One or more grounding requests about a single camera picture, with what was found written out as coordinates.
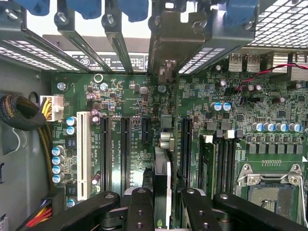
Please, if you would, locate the blue card retention latch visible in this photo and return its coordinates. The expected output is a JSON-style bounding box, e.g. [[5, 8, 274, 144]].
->
[[226, 0, 258, 26], [117, 0, 149, 22], [14, 0, 50, 16], [66, 0, 102, 20]]

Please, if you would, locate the green motherboard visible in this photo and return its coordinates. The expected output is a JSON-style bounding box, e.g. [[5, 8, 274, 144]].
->
[[50, 69, 308, 231]]

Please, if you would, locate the short black expansion slot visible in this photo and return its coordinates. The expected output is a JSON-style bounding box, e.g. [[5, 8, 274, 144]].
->
[[141, 117, 152, 144]]

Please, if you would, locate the black RAM slot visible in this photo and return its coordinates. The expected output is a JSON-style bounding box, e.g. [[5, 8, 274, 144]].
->
[[225, 138, 236, 193], [216, 137, 224, 193]]

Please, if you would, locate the black open PC case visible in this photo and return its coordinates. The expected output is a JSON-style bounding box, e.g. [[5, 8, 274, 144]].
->
[[0, 0, 308, 231]]

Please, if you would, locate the metal slot cover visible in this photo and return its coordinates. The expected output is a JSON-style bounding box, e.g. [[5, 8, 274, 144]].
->
[[101, 13, 134, 73], [54, 12, 114, 73]]

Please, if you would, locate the metal USB port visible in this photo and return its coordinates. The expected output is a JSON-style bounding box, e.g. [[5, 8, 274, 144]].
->
[[245, 54, 261, 73], [228, 53, 243, 73]]

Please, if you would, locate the white PCI expansion slot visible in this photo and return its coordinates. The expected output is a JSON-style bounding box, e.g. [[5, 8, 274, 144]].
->
[[77, 111, 92, 202]]

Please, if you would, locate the red black twisted wire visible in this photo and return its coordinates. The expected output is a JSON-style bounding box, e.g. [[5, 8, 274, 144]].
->
[[234, 63, 308, 93]]

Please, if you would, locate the white power connector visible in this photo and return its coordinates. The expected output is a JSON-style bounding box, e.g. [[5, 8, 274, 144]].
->
[[39, 95, 64, 122]]

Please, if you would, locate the red yellow wire bundle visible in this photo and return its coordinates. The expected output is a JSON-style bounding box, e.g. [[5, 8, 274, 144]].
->
[[25, 198, 53, 228]]

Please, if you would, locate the long black expansion slot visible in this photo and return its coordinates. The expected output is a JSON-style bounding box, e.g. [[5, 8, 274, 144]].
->
[[120, 116, 132, 191], [100, 116, 111, 192]]

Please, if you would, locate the black braided cable sleeve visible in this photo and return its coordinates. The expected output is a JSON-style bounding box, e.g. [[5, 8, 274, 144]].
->
[[0, 93, 55, 193]]

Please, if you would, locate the CPU socket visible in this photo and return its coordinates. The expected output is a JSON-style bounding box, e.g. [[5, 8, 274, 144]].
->
[[235, 163, 306, 224]]

